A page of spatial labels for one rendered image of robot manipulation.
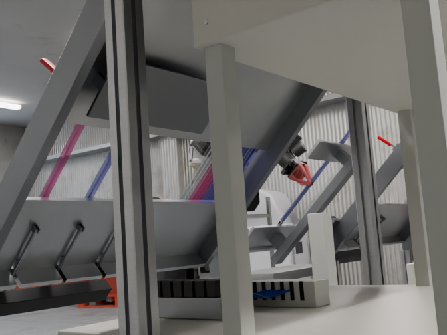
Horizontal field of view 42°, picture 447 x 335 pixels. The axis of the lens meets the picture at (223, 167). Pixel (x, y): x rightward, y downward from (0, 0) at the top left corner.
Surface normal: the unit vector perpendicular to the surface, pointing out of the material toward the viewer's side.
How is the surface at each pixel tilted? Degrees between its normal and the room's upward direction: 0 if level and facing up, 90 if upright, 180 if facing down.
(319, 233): 90
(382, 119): 90
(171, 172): 90
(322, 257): 90
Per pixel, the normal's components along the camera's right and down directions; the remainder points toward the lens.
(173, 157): -0.58, -0.07
